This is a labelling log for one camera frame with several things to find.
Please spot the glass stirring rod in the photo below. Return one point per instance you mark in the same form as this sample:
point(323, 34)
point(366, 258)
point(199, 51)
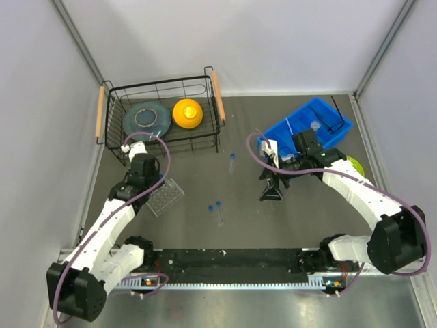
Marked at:
point(289, 126)

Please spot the small clear glass flask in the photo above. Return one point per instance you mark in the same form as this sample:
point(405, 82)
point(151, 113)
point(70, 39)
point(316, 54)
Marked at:
point(315, 125)

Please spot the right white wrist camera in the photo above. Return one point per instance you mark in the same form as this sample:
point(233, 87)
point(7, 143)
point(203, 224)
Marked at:
point(270, 149)

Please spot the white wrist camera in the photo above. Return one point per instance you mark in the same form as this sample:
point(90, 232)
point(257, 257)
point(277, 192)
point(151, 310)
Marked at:
point(270, 149)
point(134, 149)

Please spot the lime green plate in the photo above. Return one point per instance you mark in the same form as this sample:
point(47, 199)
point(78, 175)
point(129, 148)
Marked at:
point(355, 165)

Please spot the plastic bag of cotton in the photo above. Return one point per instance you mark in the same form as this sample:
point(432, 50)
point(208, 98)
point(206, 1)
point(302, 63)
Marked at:
point(288, 158)

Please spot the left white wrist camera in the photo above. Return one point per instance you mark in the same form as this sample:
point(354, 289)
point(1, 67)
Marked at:
point(134, 149)

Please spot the black wire ring stand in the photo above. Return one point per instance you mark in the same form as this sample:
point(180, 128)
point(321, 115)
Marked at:
point(328, 114)

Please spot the black wire basket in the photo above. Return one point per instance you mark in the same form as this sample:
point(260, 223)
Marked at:
point(114, 101)

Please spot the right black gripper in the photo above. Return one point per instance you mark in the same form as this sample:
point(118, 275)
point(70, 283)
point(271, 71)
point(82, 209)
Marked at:
point(272, 191)

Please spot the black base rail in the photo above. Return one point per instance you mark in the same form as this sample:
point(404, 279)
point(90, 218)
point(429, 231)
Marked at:
point(237, 266)

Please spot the orange ribbed bowl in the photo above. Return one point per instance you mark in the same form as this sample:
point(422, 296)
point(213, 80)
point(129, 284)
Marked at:
point(187, 113)

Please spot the blue plastic divided bin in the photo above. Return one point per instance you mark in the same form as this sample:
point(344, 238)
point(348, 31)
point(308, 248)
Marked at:
point(300, 120)

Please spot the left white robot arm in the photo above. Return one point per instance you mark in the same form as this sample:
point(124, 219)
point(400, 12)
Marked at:
point(79, 286)

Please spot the clear test tube rack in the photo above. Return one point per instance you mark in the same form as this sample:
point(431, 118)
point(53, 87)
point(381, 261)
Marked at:
point(164, 197)

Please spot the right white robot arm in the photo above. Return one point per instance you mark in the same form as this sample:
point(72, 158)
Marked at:
point(398, 231)

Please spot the blue ceramic plate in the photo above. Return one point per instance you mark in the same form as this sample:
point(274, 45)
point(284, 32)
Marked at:
point(151, 117)

